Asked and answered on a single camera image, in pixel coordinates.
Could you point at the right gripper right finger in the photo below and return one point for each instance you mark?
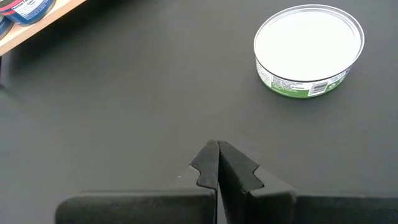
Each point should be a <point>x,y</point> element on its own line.
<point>280,208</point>

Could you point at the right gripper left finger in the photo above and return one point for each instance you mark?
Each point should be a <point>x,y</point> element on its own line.
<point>140,208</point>

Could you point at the Wild Planet salmon can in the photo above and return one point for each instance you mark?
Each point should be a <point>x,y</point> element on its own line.
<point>29,11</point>
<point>4,26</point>

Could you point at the dark table mat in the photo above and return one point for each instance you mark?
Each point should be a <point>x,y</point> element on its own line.
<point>155,93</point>

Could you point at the Bumble Bee tuna can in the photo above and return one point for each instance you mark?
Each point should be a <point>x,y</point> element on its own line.
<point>308,46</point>

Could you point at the wooden shelf with black frame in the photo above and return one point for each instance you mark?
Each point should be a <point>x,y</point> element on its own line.
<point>40,26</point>

